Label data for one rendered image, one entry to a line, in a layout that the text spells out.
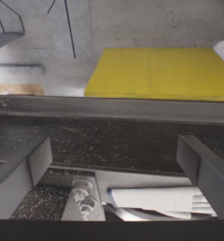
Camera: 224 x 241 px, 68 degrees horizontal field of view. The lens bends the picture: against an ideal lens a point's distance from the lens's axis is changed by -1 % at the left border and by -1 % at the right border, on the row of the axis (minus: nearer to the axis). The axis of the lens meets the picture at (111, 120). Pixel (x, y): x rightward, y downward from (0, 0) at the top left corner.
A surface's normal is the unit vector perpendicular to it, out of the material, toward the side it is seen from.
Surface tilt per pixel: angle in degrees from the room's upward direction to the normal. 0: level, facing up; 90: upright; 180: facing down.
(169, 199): 0
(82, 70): 0
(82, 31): 10
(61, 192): 90
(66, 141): 90
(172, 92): 90
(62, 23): 7
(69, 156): 90
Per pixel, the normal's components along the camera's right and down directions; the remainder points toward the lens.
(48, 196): -0.05, -0.75
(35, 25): -0.14, 0.66
